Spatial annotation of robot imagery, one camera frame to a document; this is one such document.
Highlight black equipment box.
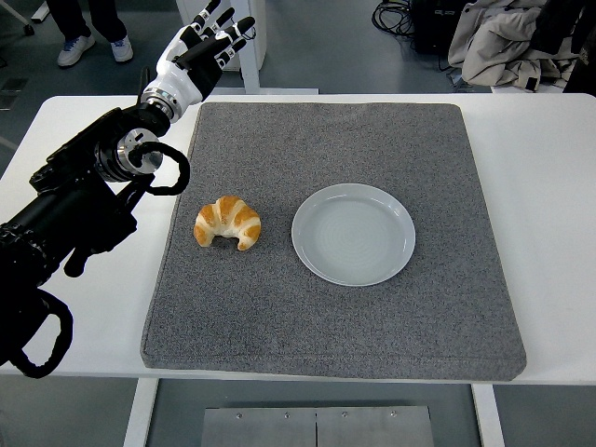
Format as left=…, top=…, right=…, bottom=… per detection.
left=409, top=0, right=471, bottom=55

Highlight beige jacket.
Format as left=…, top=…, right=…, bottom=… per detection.
left=447, top=0, right=581, bottom=89

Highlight pale grey round plate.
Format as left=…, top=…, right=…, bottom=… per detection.
left=291, top=183, right=417, bottom=287

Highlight person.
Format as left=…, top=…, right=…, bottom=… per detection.
left=45, top=0, right=135, bottom=68

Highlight white table leg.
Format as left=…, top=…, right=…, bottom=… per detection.
left=470, top=384, right=507, bottom=447
left=123, top=377, right=160, bottom=447

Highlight grey metal plate with screws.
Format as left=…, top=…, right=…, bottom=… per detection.
left=200, top=405, right=435, bottom=447

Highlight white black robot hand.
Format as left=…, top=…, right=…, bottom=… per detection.
left=147, top=0, right=257, bottom=111

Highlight golden croissant bread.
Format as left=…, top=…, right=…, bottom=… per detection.
left=193, top=195, right=263, bottom=251

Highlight grey felt mat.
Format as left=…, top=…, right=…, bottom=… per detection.
left=140, top=102, right=528, bottom=382

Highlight white chair base with caster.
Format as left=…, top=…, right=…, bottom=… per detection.
left=22, top=0, right=51, bottom=36

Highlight black floor cables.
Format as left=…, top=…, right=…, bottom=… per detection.
left=371, top=0, right=416, bottom=39

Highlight black jacket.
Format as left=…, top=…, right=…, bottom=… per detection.
left=530, top=0, right=596, bottom=94

